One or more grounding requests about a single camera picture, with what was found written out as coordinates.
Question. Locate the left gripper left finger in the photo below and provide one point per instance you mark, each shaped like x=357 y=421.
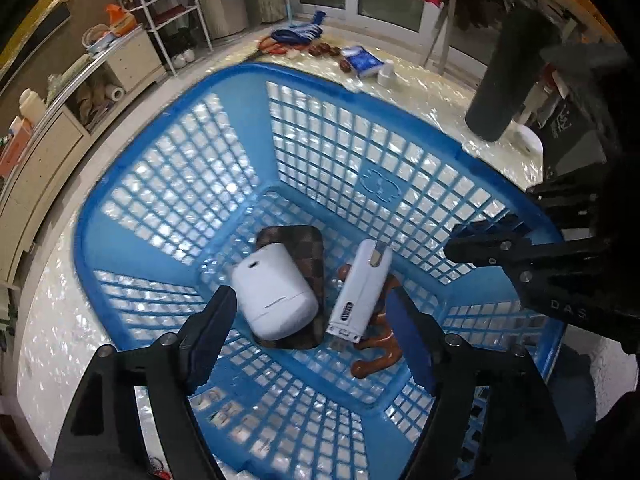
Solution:
x=101 y=437

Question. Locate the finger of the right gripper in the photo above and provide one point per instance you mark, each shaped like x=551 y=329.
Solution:
x=508 y=225
x=500 y=251

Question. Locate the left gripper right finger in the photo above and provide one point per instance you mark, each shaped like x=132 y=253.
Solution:
x=522 y=436

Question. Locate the brown wooden massager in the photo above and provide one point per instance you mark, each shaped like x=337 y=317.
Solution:
x=382 y=338

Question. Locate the blue plastic basket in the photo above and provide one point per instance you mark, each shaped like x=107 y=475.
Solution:
x=258 y=154

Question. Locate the white round device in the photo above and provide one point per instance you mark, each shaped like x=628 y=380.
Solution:
x=527 y=141

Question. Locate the small white bottle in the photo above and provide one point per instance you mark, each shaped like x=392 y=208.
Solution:
x=386 y=74

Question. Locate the blue tissue pack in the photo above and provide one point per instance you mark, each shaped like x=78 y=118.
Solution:
x=362 y=61

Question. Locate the red date fruit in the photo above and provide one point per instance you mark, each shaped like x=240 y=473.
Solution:
x=315 y=51
x=345 y=66

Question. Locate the blue striped sock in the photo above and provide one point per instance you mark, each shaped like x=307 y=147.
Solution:
x=302 y=34

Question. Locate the pink tissue box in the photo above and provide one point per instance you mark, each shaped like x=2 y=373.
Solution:
x=13 y=144

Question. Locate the cream tv cabinet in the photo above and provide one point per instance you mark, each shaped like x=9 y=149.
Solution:
x=59 y=142

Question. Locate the cream plastic jar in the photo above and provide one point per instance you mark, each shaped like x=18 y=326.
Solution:
x=32 y=107

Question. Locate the paper towel roll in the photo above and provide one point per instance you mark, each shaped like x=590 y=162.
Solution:
x=114 y=93

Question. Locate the white metal shelf rack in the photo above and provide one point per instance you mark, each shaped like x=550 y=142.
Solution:
x=177 y=29

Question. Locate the yellow cloth covered tv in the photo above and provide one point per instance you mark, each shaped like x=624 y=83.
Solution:
x=31 y=36

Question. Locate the black cylinder handle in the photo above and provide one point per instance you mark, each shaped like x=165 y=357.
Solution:
x=513 y=69

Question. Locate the red handled scissors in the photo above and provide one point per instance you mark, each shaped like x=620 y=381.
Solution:
x=283 y=45

